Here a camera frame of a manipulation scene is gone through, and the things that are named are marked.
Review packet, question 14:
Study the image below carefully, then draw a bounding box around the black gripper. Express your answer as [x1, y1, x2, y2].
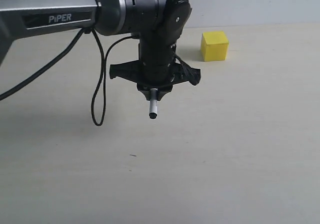
[109, 58, 201, 101]

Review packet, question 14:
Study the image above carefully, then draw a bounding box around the black and white marker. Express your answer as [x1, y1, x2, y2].
[149, 88, 158, 119]

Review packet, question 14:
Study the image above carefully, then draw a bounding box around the yellow cube block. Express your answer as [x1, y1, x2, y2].
[200, 31, 229, 62]

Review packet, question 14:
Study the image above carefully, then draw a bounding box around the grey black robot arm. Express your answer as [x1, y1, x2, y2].
[0, 0, 201, 99]

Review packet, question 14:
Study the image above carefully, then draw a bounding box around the thin black cable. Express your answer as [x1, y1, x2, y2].
[90, 28, 141, 127]

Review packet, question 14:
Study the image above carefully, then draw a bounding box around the thick black cable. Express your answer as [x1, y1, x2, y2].
[0, 28, 85, 101]

